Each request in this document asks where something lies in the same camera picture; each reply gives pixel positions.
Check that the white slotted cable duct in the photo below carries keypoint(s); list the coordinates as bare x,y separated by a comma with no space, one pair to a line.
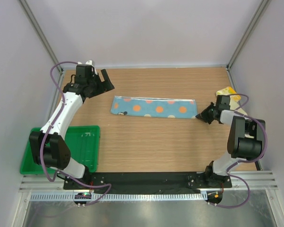
85,197

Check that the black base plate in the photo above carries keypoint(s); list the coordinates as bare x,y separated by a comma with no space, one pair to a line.
159,183

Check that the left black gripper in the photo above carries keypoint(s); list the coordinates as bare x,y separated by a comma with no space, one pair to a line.
102,87

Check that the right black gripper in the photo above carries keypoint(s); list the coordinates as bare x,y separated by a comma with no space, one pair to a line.
203,116

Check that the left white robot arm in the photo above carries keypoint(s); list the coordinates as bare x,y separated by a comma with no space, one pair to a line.
48,146

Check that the right aluminium frame post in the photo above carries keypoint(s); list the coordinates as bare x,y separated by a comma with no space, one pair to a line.
248,31

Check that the blue polka dot towel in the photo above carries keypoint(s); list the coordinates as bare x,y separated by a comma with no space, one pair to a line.
154,107

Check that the yellow green patterned towel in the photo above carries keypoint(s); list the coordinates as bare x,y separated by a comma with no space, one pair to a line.
236,117

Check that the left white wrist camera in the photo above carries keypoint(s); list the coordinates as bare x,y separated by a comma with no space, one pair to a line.
83,67

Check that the aluminium front rail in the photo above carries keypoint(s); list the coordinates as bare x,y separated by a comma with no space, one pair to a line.
257,180

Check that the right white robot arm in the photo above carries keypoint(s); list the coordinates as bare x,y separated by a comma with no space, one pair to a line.
247,140

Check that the aluminium frame post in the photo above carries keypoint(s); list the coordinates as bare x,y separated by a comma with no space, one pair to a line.
248,31
38,30

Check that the left aluminium frame post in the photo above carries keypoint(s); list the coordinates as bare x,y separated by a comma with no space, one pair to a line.
38,30

